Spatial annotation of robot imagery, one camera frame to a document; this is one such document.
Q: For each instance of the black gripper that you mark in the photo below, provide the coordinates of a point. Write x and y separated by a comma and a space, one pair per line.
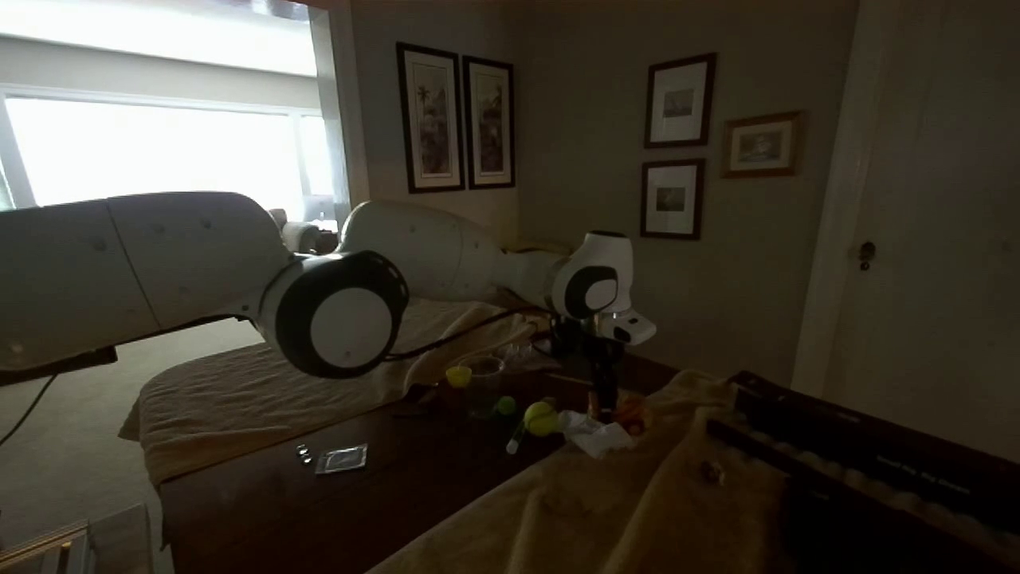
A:
605, 351

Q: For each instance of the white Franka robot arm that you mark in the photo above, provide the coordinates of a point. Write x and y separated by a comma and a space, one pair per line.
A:
161, 265

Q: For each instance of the small green toy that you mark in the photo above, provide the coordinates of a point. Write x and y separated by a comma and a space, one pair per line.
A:
506, 407

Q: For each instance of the clear plastic bag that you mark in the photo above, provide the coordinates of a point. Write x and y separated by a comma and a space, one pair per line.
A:
594, 438

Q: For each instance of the yellow-green tennis ball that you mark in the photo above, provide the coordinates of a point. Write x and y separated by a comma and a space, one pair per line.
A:
544, 420

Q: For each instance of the crinkled clear wrapper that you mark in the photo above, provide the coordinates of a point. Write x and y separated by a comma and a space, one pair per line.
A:
529, 355

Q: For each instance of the small clear cup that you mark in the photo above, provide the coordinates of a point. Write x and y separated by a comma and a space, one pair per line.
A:
486, 371

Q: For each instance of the small yellow ball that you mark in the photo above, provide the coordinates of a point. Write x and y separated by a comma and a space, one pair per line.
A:
456, 375

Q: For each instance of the white card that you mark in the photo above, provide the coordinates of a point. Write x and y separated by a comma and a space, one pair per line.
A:
342, 459

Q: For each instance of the black long box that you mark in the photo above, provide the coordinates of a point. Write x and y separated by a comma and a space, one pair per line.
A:
871, 467

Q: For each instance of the dark door knob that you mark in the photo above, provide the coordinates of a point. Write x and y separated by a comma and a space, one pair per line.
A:
869, 253

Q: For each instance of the small metal bead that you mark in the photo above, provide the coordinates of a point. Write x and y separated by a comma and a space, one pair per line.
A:
307, 459
305, 450

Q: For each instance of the beige wrinkled cloth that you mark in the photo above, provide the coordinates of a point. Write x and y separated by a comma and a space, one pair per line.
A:
235, 404

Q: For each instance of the white door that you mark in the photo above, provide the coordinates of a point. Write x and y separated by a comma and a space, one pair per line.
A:
934, 211

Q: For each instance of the large bright window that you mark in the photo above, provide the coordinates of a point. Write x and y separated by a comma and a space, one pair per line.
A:
161, 147

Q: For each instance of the small black picture frame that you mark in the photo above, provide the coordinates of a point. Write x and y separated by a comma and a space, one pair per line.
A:
672, 199
679, 101

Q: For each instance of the tall black picture frame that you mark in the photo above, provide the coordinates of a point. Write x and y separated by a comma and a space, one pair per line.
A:
431, 116
488, 122

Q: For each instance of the wooden picture frame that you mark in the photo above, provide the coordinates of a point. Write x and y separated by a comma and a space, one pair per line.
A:
763, 144

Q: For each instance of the black camera stand boom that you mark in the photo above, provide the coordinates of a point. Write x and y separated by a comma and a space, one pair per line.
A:
65, 364

